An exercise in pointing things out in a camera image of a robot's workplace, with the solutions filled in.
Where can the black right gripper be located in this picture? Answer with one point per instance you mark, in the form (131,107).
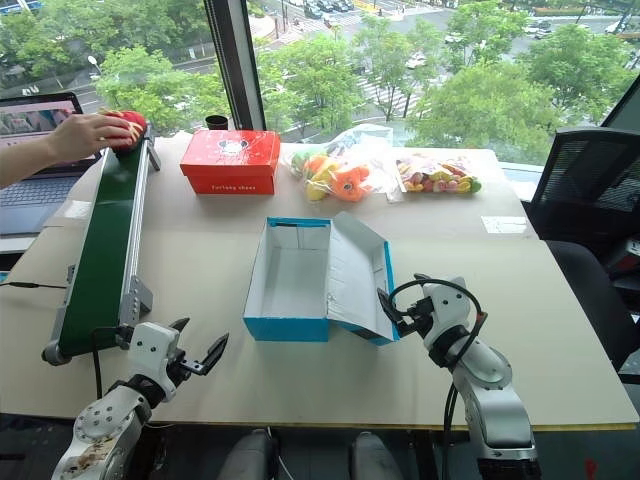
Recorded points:
(417,320)

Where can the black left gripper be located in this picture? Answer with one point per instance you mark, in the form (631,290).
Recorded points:
(176,380)

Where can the red plush toy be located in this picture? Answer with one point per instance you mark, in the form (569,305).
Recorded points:
(134,127)

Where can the person's bare forearm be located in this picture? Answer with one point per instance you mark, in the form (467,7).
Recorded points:
(25,162)

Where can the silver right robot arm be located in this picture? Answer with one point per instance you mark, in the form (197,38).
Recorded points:
(492,390)

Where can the blue shoe box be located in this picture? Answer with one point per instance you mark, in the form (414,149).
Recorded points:
(295,285)

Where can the green conveyor belt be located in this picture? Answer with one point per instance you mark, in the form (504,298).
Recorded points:
(102,240)

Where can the red shoe box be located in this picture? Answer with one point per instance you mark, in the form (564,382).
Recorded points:
(230,160)

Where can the person's bare hand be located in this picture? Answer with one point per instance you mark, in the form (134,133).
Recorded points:
(87,132)

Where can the bag of colourful toys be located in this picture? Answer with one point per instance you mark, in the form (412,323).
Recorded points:
(440,177)

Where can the clear tape patch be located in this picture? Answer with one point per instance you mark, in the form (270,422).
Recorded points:
(505,225)

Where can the plastic bag of plush toys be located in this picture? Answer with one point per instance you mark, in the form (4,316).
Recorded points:
(340,172)

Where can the black chair seat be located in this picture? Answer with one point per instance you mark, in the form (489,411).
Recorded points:
(595,295)

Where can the black mesh office chair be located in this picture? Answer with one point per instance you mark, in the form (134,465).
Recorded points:
(585,180)

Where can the black cup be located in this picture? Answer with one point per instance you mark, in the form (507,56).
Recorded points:
(216,123)

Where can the open laptop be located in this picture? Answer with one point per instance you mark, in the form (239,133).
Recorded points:
(35,195)

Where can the dark window pillar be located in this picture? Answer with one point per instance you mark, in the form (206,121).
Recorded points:
(235,65)

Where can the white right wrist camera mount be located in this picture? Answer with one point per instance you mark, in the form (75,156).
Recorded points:
(450,305)

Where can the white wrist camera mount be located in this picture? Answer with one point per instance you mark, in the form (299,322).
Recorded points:
(150,350)
(450,305)

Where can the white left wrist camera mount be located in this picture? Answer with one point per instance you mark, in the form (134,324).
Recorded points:
(150,350)

